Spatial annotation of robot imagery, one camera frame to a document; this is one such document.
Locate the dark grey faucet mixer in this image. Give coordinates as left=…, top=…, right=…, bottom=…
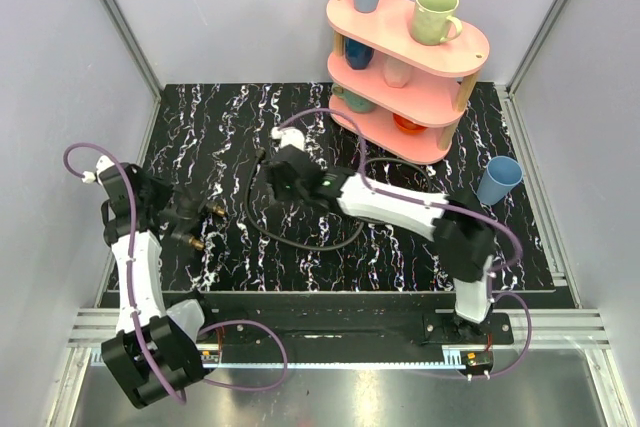
left=161, top=186, right=226, bottom=251

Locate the grey flexible metal hose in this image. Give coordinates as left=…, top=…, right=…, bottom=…
left=246, top=146, right=436, bottom=251

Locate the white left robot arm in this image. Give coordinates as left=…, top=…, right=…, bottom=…
left=96, top=156, right=216, bottom=409

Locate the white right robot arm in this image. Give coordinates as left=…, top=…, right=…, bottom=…
left=265, top=145, right=495, bottom=344

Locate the black marble pattern mat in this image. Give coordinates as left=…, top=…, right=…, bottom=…
left=137, top=83, right=553, bottom=297

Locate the teal glazed mug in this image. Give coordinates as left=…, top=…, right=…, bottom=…
left=331, top=84, right=376, bottom=114

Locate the orange bowl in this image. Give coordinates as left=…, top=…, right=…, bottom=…
left=392, top=113, right=428, bottom=135

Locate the pink three tier shelf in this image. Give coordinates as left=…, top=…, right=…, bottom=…
left=326, top=0, right=490, bottom=165

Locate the pink faceted cup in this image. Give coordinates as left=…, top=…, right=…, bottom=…
left=383, top=56, right=413, bottom=88

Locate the dark blue cup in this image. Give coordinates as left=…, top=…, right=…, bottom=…
left=344, top=38, right=374, bottom=70

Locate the blue cup on mat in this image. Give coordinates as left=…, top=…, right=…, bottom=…
left=476, top=156, right=523, bottom=206

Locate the green mug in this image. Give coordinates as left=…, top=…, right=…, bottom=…
left=409, top=0, right=463, bottom=46

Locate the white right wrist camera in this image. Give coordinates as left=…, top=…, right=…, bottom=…
left=270, top=127, right=306, bottom=151

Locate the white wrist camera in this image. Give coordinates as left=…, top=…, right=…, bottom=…
left=270, top=127, right=306, bottom=151
left=81, top=155, right=115, bottom=184

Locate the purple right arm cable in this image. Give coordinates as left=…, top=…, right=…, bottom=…
left=277, top=107, right=534, bottom=379

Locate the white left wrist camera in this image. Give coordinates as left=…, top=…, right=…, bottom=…
left=81, top=155, right=115, bottom=184

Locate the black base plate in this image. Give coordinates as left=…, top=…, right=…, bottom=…
left=204, top=292, right=514, bottom=348

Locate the silver aluminium rail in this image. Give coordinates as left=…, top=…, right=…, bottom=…
left=64, top=309, right=614, bottom=368

